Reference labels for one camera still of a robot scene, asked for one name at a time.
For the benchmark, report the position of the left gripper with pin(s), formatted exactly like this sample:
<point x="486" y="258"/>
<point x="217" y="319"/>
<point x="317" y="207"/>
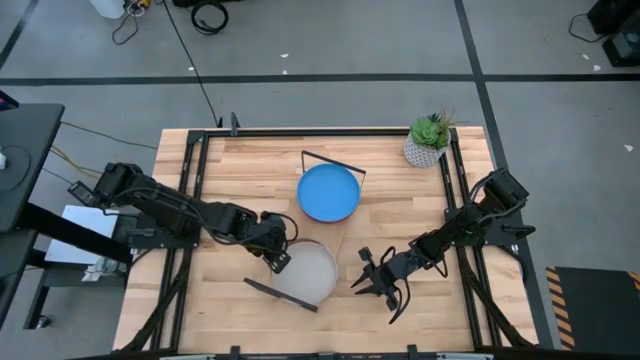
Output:
<point x="270" y="237"/>

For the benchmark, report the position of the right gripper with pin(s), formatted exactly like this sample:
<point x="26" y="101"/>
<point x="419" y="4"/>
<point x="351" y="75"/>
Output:
<point x="392" y="272"/>

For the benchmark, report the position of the grey plate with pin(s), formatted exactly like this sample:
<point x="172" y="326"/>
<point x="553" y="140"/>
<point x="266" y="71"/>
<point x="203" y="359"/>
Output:
<point x="307" y="275"/>

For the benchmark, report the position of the blue plate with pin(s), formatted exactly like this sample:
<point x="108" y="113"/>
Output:
<point x="328" y="192"/>

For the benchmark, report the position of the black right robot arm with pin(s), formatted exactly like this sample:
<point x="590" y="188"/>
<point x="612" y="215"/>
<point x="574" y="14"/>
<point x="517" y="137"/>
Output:
<point x="460" y="225"/>

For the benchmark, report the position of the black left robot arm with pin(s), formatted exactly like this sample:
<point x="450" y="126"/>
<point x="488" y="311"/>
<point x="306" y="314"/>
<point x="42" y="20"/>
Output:
<point x="170" y="205"/>

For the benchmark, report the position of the wooden dish rack tray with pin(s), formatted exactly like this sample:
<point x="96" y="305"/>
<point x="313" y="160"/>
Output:
<point x="327" y="231"/>

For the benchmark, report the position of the succulent in white pot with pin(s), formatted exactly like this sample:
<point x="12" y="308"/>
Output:
<point x="424" y="145"/>

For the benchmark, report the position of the crumpled white cloth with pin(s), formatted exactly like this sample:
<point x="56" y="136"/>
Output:
<point x="100" y="270"/>

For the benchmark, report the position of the white board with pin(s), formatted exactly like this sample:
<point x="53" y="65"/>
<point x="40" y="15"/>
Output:
<point x="85" y="225"/>

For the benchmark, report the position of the black mat with hazard stripes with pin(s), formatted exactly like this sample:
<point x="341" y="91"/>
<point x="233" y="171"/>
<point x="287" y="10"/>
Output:
<point x="600" y="310"/>

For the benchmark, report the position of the flat black object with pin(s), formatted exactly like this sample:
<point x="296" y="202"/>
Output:
<point x="200" y="2"/>

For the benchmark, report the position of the round black pad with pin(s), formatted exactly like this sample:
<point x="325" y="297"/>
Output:
<point x="17" y="172"/>

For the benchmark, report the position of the black desk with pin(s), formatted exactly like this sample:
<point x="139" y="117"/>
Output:
<point x="25" y="145"/>

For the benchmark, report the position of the small white object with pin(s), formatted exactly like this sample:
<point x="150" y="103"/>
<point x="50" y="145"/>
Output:
<point x="2" y="161"/>

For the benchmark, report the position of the white bucket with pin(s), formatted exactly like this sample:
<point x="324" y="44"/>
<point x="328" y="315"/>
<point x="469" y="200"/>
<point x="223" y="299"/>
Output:
<point x="107" y="7"/>

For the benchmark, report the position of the small dark device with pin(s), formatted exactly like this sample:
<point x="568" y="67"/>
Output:
<point x="6" y="102"/>

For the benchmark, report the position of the black equipment box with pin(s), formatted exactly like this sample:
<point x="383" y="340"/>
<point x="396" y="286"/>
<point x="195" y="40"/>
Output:
<point x="625" y="50"/>

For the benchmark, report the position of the black equipment case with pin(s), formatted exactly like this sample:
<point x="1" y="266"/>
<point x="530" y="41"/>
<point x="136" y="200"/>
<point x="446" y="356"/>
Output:
<point x="615" y="15"/>

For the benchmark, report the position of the black clamp mount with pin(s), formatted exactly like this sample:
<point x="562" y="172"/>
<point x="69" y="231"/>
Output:
<point x="234" y="125"/>
<point x="235" y="351"/>
<point x="413" y="351"/>

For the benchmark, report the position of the black metal table frame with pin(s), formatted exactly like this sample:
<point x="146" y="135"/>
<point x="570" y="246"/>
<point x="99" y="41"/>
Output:
<point x="350" y="132"/>

